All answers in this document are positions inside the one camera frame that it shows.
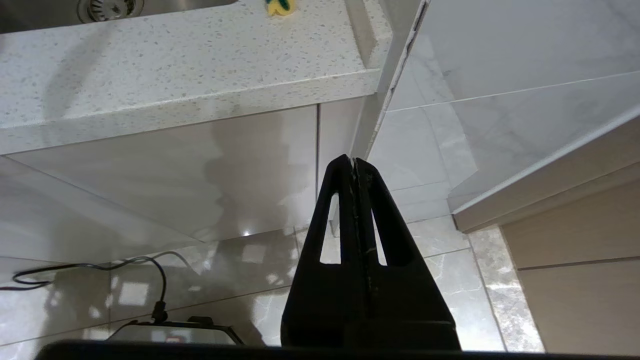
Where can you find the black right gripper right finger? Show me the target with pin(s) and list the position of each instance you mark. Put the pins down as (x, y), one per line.
(405, 300)

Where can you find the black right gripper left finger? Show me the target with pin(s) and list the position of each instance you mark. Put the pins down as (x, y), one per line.
(320, 300)

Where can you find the green and yellow sponge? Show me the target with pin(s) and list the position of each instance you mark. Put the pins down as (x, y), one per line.
(280, 6)

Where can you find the round metal sink drain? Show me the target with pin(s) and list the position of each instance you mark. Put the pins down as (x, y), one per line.
(107, 7)

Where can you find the stainless steel sink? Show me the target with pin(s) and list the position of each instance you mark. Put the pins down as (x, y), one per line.
(40, 15)

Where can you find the narrow white cabinet panel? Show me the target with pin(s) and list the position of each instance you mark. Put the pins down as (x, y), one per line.
(340, 130)

